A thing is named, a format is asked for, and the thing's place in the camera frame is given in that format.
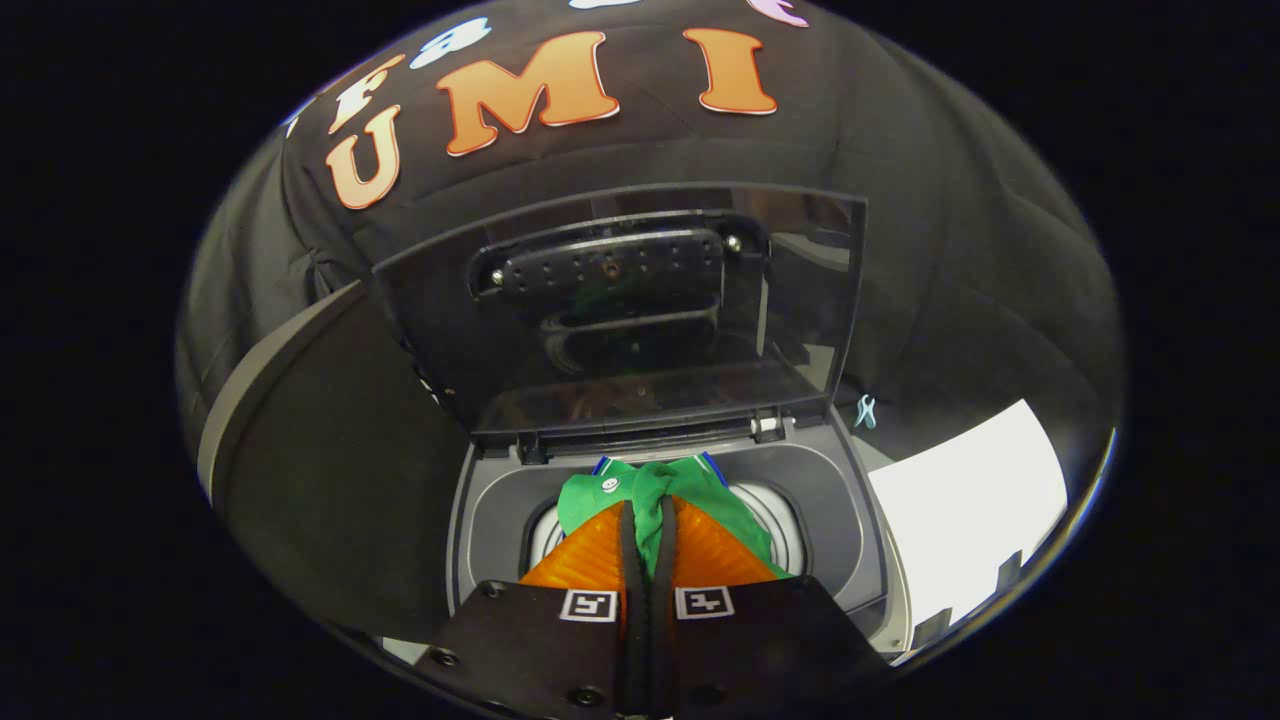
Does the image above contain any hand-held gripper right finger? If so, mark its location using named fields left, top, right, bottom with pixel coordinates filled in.
left=650, top=494, right=893, bottom=719

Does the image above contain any dark glass washing machine lid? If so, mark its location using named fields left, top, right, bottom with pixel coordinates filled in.
left=372, top=183, right=868, bottom=453

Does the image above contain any grey cabinet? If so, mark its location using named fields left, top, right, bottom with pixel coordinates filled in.
left=197, top=280, right=473, bottom=643

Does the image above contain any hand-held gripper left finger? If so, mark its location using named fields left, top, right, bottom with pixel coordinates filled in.
left=413, top=499, right=651, bottom=720

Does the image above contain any white flat board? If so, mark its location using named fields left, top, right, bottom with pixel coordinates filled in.
left=866, top=398, right=1070, bottom=633

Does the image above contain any green polo shirt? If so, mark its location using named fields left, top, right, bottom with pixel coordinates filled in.
left=556, top=452, right=797, bottom=583

